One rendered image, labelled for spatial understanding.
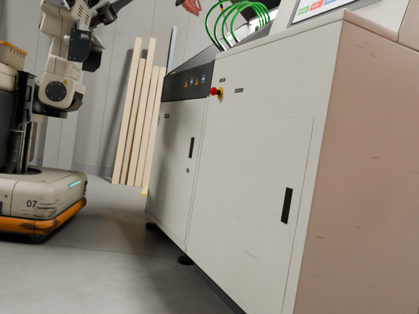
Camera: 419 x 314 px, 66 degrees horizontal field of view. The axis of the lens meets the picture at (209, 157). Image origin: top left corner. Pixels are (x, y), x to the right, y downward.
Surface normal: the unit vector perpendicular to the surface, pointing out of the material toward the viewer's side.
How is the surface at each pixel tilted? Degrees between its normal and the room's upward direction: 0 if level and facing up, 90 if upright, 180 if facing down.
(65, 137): 90
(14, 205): 90
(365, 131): 90
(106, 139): 90
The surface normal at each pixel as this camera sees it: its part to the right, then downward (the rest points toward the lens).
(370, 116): 0.44, 0.11
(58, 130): 0.11, 0.07
